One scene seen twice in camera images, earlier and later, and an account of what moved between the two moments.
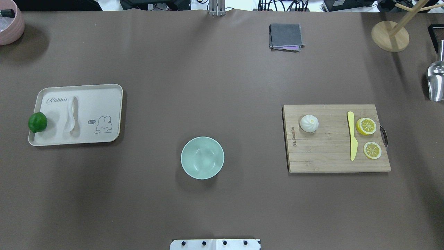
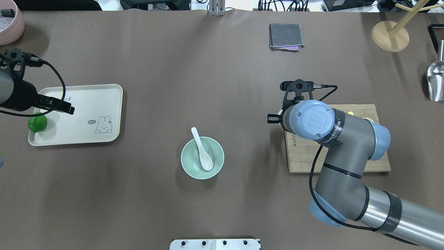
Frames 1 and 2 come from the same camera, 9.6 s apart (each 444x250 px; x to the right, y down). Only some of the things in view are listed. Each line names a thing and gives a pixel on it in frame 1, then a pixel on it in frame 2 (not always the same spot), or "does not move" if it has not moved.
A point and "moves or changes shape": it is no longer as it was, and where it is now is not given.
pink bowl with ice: [12, 22] does not move
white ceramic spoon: [72, 124] to [206, 161]
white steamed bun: [309, 123] moves or changes shape
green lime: [37, 122] does not move
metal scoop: [435, 77] does not move
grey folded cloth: [285, 36] does not move
